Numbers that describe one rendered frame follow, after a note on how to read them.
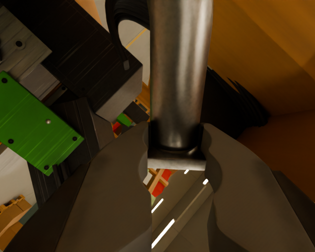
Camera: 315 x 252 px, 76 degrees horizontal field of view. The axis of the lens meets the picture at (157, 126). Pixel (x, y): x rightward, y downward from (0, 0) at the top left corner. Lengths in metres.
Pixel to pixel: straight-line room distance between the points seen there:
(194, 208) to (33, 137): 7.53
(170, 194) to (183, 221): 2.13
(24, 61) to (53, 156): 0.21
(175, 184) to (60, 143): 9.26
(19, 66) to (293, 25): 0.49
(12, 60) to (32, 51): 0.04
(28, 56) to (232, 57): 0.41
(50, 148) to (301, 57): 0.47
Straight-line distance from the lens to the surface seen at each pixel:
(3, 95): 0.52
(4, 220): 6.53
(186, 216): 7.89
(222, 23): 0.30
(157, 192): 3.73
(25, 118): 0.51
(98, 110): 0.54
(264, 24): 0.27
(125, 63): 0.37
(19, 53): 0.54
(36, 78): 0.96
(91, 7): 0.95
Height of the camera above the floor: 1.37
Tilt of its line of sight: 1 degrees up
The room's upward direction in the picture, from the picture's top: 133 degrees clockwise
